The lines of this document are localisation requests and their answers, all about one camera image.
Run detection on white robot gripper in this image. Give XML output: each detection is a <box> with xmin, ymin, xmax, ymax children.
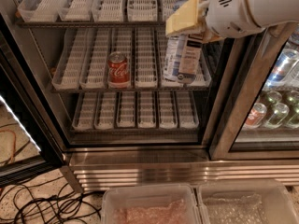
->
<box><xmin>165</xmin><ymin>0</ymin><xmax>263</xmax><ymax>44</ymax></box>

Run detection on closed glass fridge door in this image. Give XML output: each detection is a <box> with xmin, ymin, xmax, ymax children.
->
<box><xmin>210</xmin><ymin>23</ymin><xmax>296</xmax><ymax>160</ymax></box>

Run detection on steel fridge base grille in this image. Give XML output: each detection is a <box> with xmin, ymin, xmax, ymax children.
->
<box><xmin>60</xmin><ymin>148</ymin><xmax>299</xmax><ymax>193</ymax></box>

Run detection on open fridge door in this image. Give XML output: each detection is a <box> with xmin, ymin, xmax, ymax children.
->
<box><xmin>0</xmin><ymin>16</ymin><xmax>64</xmax><ymax>188</ymax></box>

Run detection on red Coca-Cola can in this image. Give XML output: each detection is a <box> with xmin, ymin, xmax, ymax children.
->
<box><xmin>107</xmin><ymin>51</ymin><xmax>129</xmax><ymax>84</ymax></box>

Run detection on blue silver energy can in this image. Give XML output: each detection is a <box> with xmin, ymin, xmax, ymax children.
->
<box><xmin>265</xmin><ymin>49</ymin><xmax>299</xmax><ymax>88</ymax></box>

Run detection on green can rear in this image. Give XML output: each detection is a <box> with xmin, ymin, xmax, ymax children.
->
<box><xmin>261</xmin><ymin>91</ymin><xmax>282</xmax><ymax>106</ymax></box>

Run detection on green can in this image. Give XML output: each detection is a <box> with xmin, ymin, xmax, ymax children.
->
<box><xmin>263</xmin><ymin>103</ymin><xmax>290</xmax><ymax>129</ymax></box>
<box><xmin>261</xmin><ymin>91</ymin><xmax>282</xmax><ymax>106</ymax></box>

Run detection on red soda can behind glass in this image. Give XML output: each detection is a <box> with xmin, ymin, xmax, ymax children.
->
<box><xmin>244</xmin><ymin>103</ymin><xmax>267</xmax><ymax>128</ymax></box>

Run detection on green can front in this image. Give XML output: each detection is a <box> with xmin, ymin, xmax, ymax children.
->
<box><xmin>263</xmin><ymin>103</ymin><xmax>290</xmax><ymax>129</ymax></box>

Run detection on right clear plastic bin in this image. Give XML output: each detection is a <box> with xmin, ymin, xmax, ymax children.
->
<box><xmin>196</xmin><ymin>180</ymin><xmax>299</xmax><ymax>224</ymax></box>

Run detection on clear plastic bin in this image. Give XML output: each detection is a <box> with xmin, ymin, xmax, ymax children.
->
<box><xmin>101</xmin><ymin>184</ymin><xmax>202</xmax><ymax>224</ymax></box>
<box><xmin>196</xmin><ymin>180</ymin><xmax>299</xmax><ymax>224</ymax></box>

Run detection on left clear plastic bin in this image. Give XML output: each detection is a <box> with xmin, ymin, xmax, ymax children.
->
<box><xmin>101</xmin><ymin>184</ymin><xmax>202</xmax><ymax>224</ymax></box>

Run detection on middle wire shelf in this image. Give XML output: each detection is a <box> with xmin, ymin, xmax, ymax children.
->
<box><xmin>52</xmin><ymin>28</ymin><xmax>211</xmax><ymax>91</ymax></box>

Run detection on wire shelf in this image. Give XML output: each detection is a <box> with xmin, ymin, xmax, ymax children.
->
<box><xmin>72</xmin><ymin>91</ymin><xmax>199</xmax><ymax>132</ymax></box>
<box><xmin>18</xmin><ymin>0</ymin><xmax>176</xmax><ymax>25</ymax></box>
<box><xmin>52</xmin><ymin>28</ymin><xmax>211</xmax><ymax>91</ymax></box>

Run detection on bottom wire shelf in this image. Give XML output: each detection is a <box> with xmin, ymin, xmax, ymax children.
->
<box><xmin>72</xmin><ymin>91</ymin><xmax>199</xmax><ymax>132</ymax></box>

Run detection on top wire shelf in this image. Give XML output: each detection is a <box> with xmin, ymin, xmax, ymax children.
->
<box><xmin>18</xmin><ymin>0</ymin><xmax>176</xmax><ymax>25</ymax></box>

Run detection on black floor cables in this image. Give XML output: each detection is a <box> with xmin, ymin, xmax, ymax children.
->
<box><xmin>0</xmin><ymin>175</ymin><xmax>103</xmax><ymax>224</ymax></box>

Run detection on orange floor cable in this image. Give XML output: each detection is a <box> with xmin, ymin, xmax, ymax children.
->
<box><xmin>0</xmin><ymin>128</ymin><xmax>18</xmax><ymax>167</ymax></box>

